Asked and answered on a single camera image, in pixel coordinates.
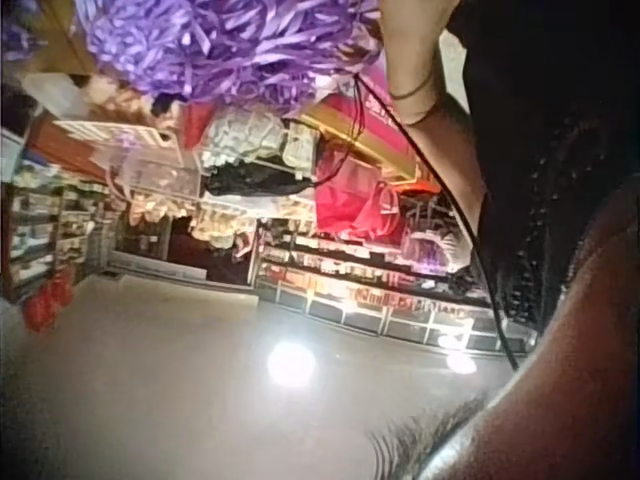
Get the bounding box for person's left hand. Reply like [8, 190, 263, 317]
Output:
[378, 0, 460, 64]

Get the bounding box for thin black wrist bands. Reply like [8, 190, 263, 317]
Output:
[388, 73, 444, 127]

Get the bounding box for red and yellow box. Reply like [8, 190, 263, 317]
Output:
[298, 93, 422, 185]

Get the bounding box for red hanging bags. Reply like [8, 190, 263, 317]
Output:
[313, 147, 407, 242]

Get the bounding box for purple ribbon bundle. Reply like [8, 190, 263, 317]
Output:
[0, 0, 389, 109]

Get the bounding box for white lace cloths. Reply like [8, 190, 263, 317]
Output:
[198, 110, 287, 167]

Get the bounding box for black cloth bag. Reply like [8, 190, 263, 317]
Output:
[203, 165, 314, 200]

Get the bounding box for small purple ribbon bunch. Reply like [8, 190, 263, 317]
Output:
[399, 233, 472, 275]

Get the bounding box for glass display counter with goods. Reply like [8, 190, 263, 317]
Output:
[253, 219, 541, 357]

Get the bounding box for brown cardboard box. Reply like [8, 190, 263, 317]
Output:
[28, 0, 97, 77]

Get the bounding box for shop shelf with goods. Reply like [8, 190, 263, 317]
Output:
[0, 164, 117, 302]

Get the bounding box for red hanging lanterns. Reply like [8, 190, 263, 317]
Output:
[21, 268, 77, 335]

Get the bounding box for thin black cable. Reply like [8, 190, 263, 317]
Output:
[349, 73, 522, 372]

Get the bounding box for white wire rack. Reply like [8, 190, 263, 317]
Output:
[51, 117, 202, 202]

